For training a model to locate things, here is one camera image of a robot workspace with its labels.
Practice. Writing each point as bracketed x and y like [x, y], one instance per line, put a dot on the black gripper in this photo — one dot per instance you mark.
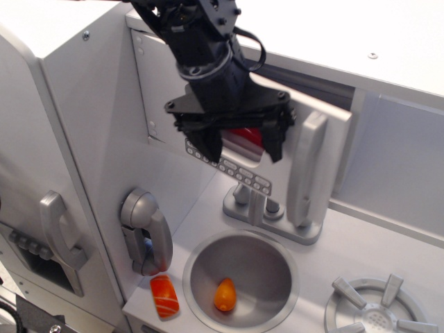
[222, 96]

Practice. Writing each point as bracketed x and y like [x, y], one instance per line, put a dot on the white microwave door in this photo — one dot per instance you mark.
[241, 160]

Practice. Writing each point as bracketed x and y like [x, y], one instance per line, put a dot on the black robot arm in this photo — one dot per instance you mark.
[202, 36]

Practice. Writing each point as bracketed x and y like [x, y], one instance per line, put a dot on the red toy chili pepper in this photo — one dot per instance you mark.
[252, 135]

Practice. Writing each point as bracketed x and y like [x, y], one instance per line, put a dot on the grey toy faucet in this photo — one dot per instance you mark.
[243, 204]

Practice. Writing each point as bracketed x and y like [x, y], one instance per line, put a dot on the round grey sink bowl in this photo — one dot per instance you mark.
[264, 274]

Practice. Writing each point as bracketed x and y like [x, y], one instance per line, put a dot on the white toy kitchen cabinet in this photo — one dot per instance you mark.
[73, 121]

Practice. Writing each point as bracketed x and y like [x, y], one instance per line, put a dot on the orange toy carrot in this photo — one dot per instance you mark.
[225, 297]

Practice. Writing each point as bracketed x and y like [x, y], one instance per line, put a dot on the salmon sushi toy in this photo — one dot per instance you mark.
[164, 296]

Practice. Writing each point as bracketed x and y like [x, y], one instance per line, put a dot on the grey stove burner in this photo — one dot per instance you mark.
[374, 305]

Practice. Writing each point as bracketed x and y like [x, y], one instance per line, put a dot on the grey ice dispenser panel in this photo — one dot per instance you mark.
[39, 259]

